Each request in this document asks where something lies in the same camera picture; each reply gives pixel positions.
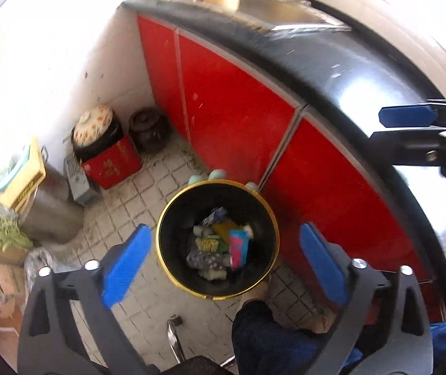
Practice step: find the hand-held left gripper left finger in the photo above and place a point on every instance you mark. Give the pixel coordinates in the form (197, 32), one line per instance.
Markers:
(125, 265)

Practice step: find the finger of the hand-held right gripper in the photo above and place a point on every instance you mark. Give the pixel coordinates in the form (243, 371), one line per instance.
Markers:
(406, 115)
(410, 144)

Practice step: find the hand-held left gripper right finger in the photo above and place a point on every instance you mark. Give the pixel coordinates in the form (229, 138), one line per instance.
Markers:
(322, 265)

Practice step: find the black bin with gold rim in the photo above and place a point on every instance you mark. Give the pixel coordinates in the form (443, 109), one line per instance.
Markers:
(174, 238)

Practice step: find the green snack packet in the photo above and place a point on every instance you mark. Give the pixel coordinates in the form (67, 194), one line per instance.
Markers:
(209, 244)

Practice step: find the person's foot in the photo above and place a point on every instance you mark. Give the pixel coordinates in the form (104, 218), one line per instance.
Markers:
(318, 322)
(255, 293)

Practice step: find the red cabinet door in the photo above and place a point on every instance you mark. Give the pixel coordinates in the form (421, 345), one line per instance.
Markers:
(160, 70)
(231, 117)
(344, 211)

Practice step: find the clear plastic bag of scraps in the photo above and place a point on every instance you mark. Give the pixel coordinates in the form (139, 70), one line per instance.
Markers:
(45, 263)

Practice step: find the grey patterned wrapper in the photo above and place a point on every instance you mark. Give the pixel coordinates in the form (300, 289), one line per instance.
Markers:
(205, 259)

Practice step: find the pink and blue packet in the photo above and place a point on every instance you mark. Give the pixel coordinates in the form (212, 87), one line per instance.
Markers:
(239, 248)

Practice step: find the chair with metal leg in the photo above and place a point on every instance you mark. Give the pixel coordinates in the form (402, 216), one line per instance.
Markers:
(176, 340)

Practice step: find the large steel pot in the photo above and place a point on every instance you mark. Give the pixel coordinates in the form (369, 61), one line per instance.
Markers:
(51, 211)

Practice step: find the person's trousered leg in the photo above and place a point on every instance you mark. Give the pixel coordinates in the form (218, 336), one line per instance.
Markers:
(270, 343)

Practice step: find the grey plastic grille box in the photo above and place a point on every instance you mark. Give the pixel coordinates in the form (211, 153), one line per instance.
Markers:
(78, 179)

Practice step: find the blue crumpled wrapper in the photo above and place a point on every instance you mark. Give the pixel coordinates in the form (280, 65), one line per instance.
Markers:
(215, 216)

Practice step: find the red tin box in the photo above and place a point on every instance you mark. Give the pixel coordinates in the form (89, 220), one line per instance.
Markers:
(111, 162)

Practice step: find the yellow wrapper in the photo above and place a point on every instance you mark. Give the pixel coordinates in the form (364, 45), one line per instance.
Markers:
(225, 228)

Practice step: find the pale green bottle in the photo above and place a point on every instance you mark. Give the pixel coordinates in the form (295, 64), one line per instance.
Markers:
(196, 180)
(219, 174)
(252, 186)

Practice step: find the small cardboard box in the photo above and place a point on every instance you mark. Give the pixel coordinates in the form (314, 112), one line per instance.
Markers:
(6, 287)

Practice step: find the green vegetable stems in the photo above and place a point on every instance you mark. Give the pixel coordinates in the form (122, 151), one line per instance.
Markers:
(2, 232)

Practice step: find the black pot with floral lid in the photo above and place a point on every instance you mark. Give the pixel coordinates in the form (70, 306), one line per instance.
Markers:
(94, 132)

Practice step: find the dark clay jar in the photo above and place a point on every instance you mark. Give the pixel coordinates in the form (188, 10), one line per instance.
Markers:
(148, 129)

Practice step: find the steel sink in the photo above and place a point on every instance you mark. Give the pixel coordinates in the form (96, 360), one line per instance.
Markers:
(285, 11)

